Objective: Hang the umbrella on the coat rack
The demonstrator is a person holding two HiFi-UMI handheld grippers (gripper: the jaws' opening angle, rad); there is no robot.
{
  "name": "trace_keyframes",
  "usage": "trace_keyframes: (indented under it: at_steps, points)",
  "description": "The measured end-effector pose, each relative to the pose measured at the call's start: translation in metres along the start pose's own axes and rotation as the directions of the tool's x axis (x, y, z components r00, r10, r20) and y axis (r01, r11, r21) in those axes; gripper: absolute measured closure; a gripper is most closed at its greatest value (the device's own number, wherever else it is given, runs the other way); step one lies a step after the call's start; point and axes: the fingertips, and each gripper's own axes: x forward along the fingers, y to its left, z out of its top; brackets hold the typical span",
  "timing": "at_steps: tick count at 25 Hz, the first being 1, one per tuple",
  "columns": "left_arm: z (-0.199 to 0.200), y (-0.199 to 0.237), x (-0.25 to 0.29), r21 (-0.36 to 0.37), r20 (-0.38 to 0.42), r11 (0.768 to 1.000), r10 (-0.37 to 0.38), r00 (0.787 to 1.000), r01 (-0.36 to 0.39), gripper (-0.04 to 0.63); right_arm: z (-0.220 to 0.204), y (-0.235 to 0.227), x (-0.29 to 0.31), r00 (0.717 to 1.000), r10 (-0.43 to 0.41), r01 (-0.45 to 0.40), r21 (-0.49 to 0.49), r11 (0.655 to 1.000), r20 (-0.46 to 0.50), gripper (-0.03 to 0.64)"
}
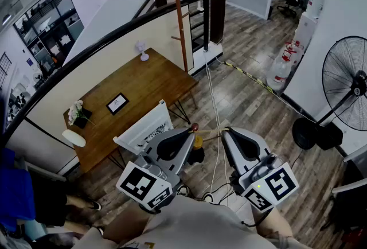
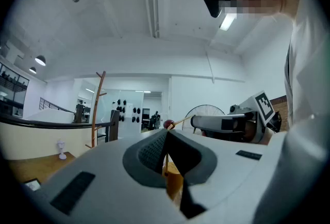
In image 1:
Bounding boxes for black cable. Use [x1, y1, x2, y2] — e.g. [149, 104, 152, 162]
[210, 180, 239, 205]

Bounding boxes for blue fabric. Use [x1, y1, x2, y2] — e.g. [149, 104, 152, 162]
[0, 147, 37, 228]

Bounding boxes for white flowers in pot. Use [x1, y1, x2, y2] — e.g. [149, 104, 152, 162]
[67, 99, 96, 127]

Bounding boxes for black metal balustrade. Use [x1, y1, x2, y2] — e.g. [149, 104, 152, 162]
[0, 52, 13, 91]

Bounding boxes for yellow black cable cover strip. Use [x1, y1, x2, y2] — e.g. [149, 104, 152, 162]
[224, 60, 278, 96]

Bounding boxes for white cable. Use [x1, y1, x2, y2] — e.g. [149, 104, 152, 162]
[274, 92, 318, 125]
[204, 51, 230, 205]

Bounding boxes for white box appliance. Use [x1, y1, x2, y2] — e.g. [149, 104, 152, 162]
[294, 11, 318, 50]

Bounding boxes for person's right forearm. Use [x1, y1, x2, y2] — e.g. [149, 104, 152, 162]
[252, 205, 294, 240]

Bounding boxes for small white desk fan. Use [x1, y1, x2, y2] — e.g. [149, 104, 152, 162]
[135, 40, 150, 63]

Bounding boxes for person's left forearm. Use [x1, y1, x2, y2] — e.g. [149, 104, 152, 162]
[101, 202, 161, 244]

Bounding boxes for wooden table with black legs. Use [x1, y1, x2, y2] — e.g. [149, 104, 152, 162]
[63, 47, 199, 176]

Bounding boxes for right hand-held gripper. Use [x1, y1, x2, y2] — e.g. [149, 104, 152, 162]
[221, 127, 300, 213]

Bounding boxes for wooden coat stand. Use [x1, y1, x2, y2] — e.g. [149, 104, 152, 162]
[169, 0, 192, 72]

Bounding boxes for clear water jug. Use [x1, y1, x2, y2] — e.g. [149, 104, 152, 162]
[282, 40, 304, 67]
[266, 55, 292, 91]

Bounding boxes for black box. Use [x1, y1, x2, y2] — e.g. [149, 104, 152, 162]
[315, 122, 344, 151]

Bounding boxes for black picture frame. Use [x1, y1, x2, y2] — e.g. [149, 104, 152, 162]
[105, 92, 130, 116]

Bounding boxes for black framed glass partition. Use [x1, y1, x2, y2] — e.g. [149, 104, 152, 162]
[13, 0, 85, 71]

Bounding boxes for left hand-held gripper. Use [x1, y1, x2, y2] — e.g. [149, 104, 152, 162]
[116, 128, 197, 212]

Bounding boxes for white oval vase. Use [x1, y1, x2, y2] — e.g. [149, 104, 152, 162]
[61, 129, 87, 147]

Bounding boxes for black pedestal floor fan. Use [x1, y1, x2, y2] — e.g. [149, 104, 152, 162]
[292, 36, 367, 151]

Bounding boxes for person's white shirt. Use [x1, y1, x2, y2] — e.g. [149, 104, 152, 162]
[71, 194, 290, 249]

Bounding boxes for white desk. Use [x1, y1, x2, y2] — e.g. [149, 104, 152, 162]
[331, 143, 367, 196]

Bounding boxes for black square vase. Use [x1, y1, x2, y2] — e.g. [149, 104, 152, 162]
[73, 108, 93, 130]

